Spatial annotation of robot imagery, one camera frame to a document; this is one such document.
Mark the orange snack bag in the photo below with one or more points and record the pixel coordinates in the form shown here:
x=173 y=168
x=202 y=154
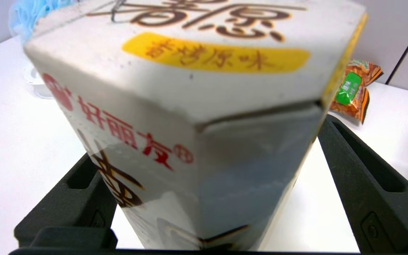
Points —
x=352 y=90

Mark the white round plastic lid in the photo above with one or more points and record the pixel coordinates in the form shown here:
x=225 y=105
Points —
x=35 y=83

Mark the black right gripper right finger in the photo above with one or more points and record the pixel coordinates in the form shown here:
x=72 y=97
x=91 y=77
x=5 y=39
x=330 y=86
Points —
x=374 y=191

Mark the light blue mesh bath pouf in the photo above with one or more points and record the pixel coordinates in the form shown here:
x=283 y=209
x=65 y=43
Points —
x=30 y=14

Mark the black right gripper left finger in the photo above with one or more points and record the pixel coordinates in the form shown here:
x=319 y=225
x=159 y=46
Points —
x=66 y=209

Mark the yellow hexagonal potato chips box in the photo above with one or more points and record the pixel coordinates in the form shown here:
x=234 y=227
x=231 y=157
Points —
x=190 y=106

